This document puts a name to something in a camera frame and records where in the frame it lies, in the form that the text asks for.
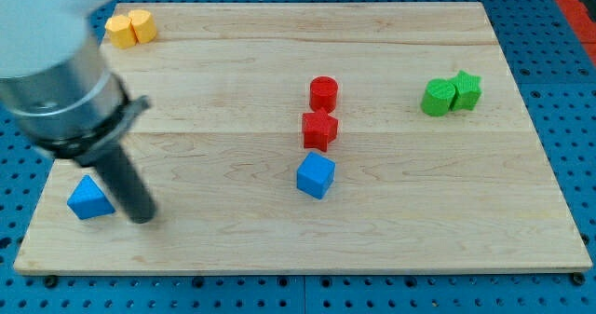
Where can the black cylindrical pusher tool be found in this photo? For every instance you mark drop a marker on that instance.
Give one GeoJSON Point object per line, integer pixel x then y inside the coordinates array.
{"type": "Point", "coordinates": [114, 167]}

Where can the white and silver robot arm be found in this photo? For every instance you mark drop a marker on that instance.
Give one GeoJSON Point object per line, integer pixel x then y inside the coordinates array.
{"type": "Point", "coordinates": [65, 98]}

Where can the blue cube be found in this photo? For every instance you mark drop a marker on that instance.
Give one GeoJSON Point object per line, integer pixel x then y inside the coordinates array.
{"type": "Point", "coordinates": [315, 175]}

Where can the red star block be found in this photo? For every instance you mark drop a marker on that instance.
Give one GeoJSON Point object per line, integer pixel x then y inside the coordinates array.
{"type": "Point", "coordinates": [319, 129]}

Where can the green star block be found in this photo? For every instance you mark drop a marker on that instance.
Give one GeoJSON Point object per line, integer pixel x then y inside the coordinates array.
{"type": "Point", "coordinates": [467, 91]}

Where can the blue triangular block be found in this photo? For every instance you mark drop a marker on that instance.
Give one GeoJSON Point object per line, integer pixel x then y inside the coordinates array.
{"type": "Point", "coordinates": [88, 201]}

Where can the yellow hexagon block left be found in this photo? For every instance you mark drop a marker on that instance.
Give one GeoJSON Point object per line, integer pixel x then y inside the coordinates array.
{"type": "Point", "coordinates": [120, 31]}

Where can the light wooden board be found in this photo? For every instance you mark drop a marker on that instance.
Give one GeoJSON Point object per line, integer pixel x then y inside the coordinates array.
{"type": "Point", "coordinates": [470, 192]}

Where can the red cylinder block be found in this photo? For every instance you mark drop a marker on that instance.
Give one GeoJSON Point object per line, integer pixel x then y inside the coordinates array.
{"type": "Point", "coordinates": [323, 92]}

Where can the green cylinder block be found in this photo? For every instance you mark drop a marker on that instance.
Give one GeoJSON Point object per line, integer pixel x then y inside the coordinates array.
{"type": "Point", "coordinates": [438, 97]}

